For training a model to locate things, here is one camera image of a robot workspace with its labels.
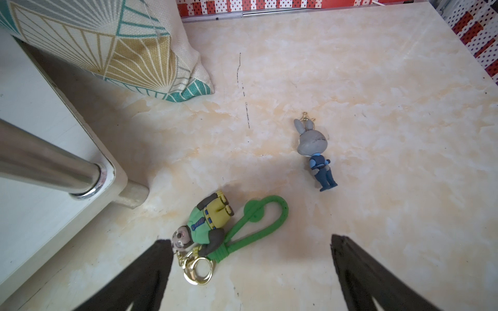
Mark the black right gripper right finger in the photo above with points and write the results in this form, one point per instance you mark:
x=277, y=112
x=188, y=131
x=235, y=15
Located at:
x=366, y=284

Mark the grey rabbit figure keychain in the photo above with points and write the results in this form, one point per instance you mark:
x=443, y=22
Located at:
x=312, y=144

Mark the green sloth figure keychain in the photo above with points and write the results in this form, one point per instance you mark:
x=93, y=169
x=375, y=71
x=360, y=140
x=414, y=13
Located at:
x=204, y=241

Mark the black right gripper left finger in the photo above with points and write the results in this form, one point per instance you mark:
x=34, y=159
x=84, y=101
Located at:
x=140, y=286

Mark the fan pattern cushion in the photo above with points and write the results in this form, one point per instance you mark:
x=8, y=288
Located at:
x=141, y=46

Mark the white two-tier shelf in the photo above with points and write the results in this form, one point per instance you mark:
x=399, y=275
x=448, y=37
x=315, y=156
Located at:
x=56, y=174

